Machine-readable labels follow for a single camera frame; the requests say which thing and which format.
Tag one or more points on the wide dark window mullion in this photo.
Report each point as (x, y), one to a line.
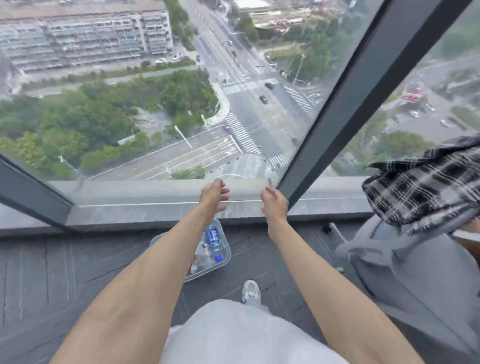
(360, 86)

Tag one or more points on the white trousers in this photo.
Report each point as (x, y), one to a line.
(240, 333)

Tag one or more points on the person's left hand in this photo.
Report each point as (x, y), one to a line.
(210, 198)

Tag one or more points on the person's left fingers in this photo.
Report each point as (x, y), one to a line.
(222, 193)

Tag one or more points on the person's right forearm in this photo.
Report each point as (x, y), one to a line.
(330, 300)

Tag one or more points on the person's left forearm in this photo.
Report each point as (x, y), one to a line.
(150, 285)

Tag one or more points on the white chair leg with caster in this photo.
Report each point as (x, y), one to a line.
(335, 232)

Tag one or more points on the grey upholstered chair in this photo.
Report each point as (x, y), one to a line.
(420, 285)

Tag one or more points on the black white plaid shirt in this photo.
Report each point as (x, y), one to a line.
(423, 187)

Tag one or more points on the white sneaker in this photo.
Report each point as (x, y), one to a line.
(251, 291)

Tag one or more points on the grey stone window sill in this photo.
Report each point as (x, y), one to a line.
(150, 210)

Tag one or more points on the person's right fingers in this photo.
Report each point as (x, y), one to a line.
(267, 195)

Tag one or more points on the short dark window mullion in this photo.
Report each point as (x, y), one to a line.
(33, 195)

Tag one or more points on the clear empty plastic bottle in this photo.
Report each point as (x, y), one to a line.
(200, 258)

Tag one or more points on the person's right hand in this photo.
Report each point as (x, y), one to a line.
(276, 208)

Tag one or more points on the clear plastic bin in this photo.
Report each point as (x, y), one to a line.
(221, 268)

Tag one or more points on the blue label plastic bottle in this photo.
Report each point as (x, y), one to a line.
(213, 242)

